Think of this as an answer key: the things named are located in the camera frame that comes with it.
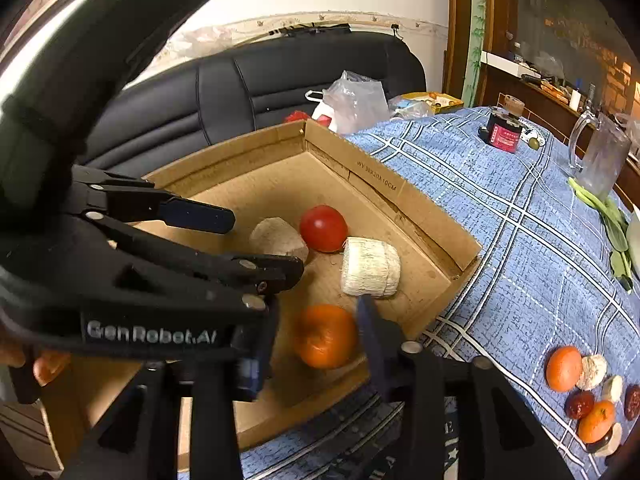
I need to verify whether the large mandarin orange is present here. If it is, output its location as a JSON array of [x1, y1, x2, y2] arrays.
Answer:
[[292, 304, 360, 370]]

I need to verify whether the black leather sofa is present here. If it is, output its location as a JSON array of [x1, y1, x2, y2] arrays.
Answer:
[[75, 30, 427, 181]]

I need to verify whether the person's left hand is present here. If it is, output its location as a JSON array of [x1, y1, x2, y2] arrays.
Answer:
[[0, 332, 72, 388]]

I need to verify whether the small white sugarcane piece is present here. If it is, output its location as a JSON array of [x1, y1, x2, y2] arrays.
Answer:
[[601, 375, 624, 403]]

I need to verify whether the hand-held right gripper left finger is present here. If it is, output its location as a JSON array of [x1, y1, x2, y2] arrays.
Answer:
[[62, 320, 278, 480]]

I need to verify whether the green leaf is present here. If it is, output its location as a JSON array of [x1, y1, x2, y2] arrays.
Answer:
[[610, 250, 635, 293]]

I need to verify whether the small mandarin orange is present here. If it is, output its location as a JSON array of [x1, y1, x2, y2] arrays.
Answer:
[[578, 400, 616, 444]]

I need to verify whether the yellow package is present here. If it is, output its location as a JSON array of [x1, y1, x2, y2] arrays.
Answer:
[[415, 91, 465, 114]]

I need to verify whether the red tomato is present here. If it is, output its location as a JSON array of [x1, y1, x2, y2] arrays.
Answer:
[[300, 205, 349, 254]]

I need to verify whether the blue plaid tablecloth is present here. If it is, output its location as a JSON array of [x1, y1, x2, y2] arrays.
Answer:
[[240, 106, 640, 480]]

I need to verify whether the shallow cardboard box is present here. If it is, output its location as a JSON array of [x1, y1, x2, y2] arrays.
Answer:
[[40, 119, 483, 476]]

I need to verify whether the beige carton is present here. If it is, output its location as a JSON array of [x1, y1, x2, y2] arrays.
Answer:
[[0, 400, 62, 472]]

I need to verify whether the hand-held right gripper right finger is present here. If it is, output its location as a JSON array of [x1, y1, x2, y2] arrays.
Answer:
[[356, 294, 576, 480]]

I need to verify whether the wooden sideboard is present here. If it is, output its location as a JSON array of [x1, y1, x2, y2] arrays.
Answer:
[[480, 50, 640, 201]]

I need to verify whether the clear plastic pitcher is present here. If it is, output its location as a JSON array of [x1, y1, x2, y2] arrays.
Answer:
[[568, 110, 632, 202]]

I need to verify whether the wooden frame with bamboo print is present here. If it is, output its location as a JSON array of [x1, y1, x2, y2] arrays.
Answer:
[[445, 0, 516, 108]]

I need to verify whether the red black box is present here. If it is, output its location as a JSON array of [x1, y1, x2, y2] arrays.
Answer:
[[479, 107, 523, 151]]

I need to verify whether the clear plastic bag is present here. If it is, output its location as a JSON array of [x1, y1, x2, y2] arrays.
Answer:
[[322, 70, 390, 135]]

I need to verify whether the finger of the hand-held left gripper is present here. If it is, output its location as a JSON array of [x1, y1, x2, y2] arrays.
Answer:
[[75, 165, 237, 235], [85, 212, 306, 311]]

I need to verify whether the leafy green stalk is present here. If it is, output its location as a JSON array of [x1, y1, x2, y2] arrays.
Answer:
[[567, 177, 629, 253]]

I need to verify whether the clear wrapped packet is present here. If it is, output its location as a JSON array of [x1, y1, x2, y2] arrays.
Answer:
[[387, 95, 433, 120]]

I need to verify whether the white and red bag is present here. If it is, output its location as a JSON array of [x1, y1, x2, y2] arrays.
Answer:
[[305, 89, 336, 128]]

